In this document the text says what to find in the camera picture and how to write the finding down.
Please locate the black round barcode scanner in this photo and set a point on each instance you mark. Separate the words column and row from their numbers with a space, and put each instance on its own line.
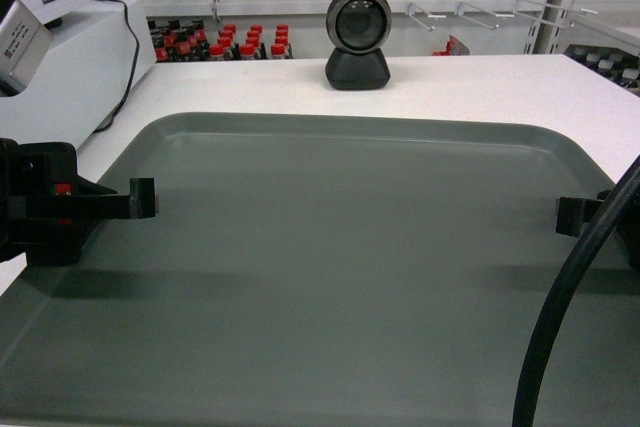
column 358, row 29

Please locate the grey rectangular serving tray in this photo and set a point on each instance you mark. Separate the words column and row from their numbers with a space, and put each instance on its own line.
column 301, row 272

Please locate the red snack packet behind counter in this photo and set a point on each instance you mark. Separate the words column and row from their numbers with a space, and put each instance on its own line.
column 453, row 47

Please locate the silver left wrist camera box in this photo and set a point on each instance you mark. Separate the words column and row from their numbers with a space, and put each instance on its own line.
column 25, row 42

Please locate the white cash register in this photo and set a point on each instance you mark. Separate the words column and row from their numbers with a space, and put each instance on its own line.
column 96, row 52

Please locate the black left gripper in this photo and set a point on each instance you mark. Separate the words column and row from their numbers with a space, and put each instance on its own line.
column 48, row 210

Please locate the red capped sauce bottle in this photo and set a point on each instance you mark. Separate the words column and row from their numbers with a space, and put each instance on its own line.
column 247, row 51
column 278, row 51
column 217, row 52

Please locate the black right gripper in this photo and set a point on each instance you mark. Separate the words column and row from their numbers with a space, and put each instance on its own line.
column 573, row 212

